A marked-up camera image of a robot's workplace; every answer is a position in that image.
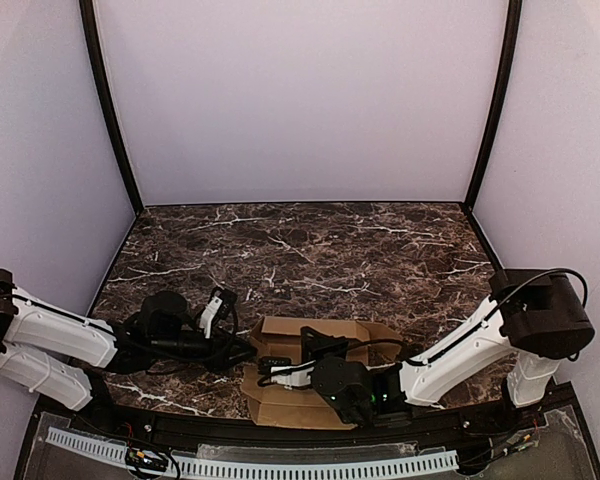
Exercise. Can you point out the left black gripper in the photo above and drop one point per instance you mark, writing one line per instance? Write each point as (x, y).
(225, 350)

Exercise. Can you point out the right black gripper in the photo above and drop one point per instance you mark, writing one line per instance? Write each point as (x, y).
(306, 345)

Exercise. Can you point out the brown cardboard box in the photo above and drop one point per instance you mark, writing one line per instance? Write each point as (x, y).
(277, 406)

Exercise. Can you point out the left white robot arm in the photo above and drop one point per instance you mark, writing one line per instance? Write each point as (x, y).
(35, 334)

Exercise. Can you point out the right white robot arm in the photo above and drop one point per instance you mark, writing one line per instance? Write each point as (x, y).
(540, 315)

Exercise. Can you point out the small green circuit board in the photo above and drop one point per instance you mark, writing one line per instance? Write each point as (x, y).
(146, 460)

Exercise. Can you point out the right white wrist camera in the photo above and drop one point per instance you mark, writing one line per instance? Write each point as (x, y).
(280, 371)

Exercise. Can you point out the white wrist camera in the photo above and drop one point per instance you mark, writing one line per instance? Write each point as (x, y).
(280, 371)
(220, 305)

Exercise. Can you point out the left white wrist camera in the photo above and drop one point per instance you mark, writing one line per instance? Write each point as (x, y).
(220, 305)

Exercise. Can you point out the black front table rail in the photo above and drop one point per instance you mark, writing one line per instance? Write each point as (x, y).
(463, 428)

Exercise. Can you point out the white slotted cable duct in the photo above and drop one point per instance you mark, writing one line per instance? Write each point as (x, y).
(215, 462)

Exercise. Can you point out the left black frame post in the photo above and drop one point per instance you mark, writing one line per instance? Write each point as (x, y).
(106, 101)

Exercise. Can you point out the black frame post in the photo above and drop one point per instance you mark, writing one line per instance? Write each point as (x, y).
(106, 101)
(506, 58)

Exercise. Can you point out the right black frame post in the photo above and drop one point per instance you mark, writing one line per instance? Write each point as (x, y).
(506, 58)

